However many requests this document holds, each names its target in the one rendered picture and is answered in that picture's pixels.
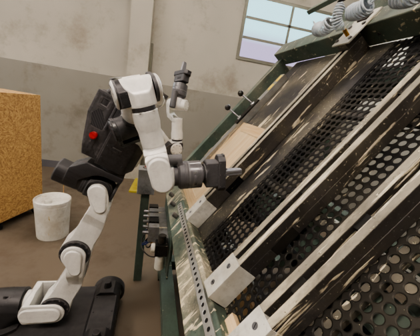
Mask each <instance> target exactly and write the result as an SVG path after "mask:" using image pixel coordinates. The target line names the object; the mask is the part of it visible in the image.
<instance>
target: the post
mask: <svg viewBox="0 0 420 336"><path fill-rule="evenodd" d="M148 207H149V195H143V194H141V200H140V208H139V223H138V231H137V245H136V253H135V267H134V275H133V280H134V281H140V280H141V274H142V267H143V254H144V252H143V250H142V249H141V239H142V237H143V235H144V234H142V232H143V231H144V230H146V228H143V225H146V224H147V223H144V222H143V220H144V219H147V217H143V215H147V214H148V213H144V210H148Z"/></svg>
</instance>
